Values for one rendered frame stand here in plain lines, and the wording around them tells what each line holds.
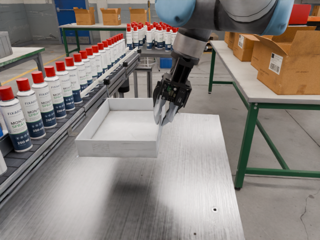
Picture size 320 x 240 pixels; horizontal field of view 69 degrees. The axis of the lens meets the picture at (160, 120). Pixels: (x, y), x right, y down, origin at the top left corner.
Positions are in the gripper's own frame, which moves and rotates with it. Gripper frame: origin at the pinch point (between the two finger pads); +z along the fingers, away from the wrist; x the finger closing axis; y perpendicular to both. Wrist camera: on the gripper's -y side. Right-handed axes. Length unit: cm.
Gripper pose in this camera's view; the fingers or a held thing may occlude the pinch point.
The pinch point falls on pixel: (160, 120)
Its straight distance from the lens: 67.1
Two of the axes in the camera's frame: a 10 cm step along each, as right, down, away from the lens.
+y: -0.3, 4.6, -8.9
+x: 9.5, 2.9, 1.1
